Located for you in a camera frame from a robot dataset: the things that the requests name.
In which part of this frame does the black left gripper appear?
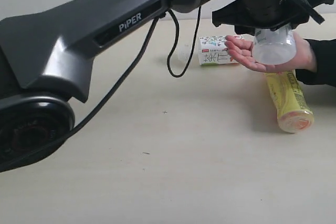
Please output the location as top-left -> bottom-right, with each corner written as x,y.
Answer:
212,0 -> 333,34

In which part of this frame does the white green yogurt drink bottle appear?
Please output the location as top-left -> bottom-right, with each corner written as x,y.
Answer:
251,24 -> 297,65

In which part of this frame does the clear tea bottle white label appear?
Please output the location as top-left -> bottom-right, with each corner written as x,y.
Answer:
178,35 -> 241,68

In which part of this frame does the yellow juice bottle red cap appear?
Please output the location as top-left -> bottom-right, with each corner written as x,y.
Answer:
265,71 -> 314,133

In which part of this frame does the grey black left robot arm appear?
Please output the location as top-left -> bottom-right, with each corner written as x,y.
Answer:
1,0 -> 334,172

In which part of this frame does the person's open right hand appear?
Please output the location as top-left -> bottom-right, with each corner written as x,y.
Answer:
225,32 -> 317,73

